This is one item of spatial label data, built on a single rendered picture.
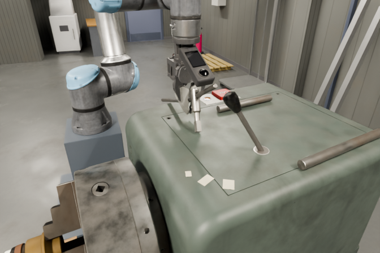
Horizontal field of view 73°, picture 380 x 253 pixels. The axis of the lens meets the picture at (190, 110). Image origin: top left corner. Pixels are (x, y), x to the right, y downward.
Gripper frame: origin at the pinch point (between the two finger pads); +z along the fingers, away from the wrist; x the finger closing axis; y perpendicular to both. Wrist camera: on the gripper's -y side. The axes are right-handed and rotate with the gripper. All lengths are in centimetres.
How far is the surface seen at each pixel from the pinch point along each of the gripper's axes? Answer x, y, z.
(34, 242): 41.8, -11.5, 16.1
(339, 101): -222, 93, 79
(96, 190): 28.1, -14.2, 5.5
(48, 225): 38.8, -10.0, 14.4
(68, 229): 35.3, -11.2, 16.2
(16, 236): 84, 107, 128
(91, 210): 29.8, -18.5, 6.1
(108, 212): 27.1, -19.6, 6.7
